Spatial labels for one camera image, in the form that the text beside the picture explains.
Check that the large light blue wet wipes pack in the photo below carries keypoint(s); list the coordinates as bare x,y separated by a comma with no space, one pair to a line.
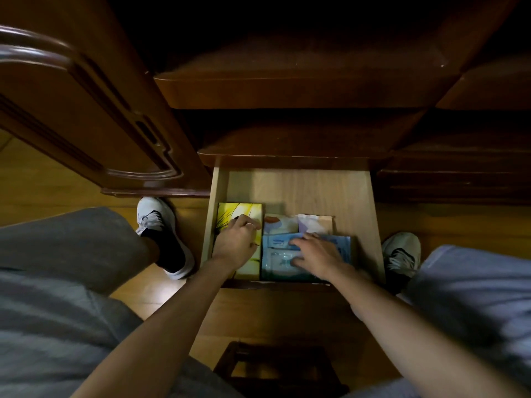
342,244

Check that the dark wooden stool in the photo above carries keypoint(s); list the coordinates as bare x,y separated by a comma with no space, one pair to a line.
290,389

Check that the person's left forearm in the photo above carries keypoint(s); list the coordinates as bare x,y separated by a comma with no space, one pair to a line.
166,335

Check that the light wooden drawer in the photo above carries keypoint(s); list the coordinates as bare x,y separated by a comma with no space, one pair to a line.
298,190

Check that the gray trousers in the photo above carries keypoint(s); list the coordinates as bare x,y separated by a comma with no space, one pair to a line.
62,306

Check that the person's right hand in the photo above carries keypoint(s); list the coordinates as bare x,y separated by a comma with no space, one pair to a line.
323,256

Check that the dark wooden cabinet door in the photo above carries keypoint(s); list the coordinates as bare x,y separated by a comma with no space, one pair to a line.
62,99

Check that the person's right forearm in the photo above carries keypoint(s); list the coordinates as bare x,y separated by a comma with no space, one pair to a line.
415,339

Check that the white black right shoe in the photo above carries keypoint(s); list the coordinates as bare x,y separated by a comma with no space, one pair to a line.
400,252

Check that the person's left hand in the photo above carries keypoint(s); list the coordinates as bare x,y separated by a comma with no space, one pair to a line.
236,244

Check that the white black shoe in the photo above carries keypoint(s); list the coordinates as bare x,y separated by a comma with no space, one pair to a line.
400,252
155,219

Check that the white black left shoe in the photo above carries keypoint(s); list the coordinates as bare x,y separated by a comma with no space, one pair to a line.
155,219

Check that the yellow tissue box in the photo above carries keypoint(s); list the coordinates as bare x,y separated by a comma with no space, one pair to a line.
226,213

